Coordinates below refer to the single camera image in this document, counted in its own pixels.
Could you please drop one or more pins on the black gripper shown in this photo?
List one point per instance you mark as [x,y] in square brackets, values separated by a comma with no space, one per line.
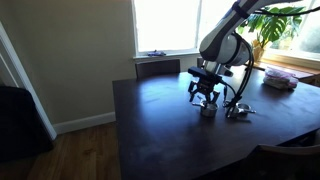
[205,87]

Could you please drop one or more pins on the half cup steel measuring cup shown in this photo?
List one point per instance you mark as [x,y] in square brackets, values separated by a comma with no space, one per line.
[196,104]

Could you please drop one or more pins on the quarter cup steel measuring cup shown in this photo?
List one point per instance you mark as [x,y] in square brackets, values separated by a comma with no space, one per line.
[246,106]

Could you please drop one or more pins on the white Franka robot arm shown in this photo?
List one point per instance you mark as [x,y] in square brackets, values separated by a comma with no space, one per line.
[220,43]

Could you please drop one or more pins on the dark wooden dining chair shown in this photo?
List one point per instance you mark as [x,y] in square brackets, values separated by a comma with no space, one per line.
[199,62]
[286,166]

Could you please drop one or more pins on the dark wooden chair back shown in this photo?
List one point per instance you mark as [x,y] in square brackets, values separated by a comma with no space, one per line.
[157,68]

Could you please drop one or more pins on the purple object on sill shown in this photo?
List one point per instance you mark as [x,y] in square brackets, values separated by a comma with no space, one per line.
[156,53]

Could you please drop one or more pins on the yellow plant pot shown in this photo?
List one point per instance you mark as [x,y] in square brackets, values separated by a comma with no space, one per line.
[258,53]

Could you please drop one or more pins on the white framed window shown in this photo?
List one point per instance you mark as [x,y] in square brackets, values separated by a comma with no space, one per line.
[310,36]
[166,26]

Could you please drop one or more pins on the clear plastic bag of items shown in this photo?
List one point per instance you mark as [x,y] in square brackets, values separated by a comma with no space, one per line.
[280,80]

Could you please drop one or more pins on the green monstera plant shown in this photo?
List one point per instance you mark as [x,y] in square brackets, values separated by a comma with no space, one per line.
[271,28]

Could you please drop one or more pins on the wooden sill ledge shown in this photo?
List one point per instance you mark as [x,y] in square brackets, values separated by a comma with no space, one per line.
[300,70]

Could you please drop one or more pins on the white baseboard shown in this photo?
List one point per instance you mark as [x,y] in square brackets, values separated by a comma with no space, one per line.
[83,122]

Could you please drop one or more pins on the large black bag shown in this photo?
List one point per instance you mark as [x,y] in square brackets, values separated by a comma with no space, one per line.
[20,123]

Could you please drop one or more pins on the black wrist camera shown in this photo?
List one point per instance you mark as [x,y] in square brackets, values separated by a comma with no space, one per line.
[203,74]

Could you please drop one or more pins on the white door frame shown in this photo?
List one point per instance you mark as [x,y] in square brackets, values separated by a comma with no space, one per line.
[30,93]

